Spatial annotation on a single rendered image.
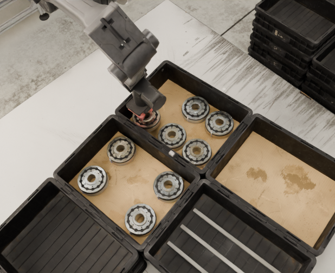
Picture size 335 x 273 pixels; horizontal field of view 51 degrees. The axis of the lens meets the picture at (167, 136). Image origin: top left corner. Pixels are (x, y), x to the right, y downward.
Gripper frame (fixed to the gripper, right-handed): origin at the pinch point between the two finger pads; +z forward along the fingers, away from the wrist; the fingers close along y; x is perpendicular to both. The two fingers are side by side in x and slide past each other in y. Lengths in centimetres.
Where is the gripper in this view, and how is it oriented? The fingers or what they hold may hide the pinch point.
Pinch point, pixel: (145, 114)
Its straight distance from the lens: 129.7
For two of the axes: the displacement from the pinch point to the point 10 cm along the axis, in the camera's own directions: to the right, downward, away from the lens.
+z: 0.6, 4.8, 8.8
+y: 6.5, -6.9, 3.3
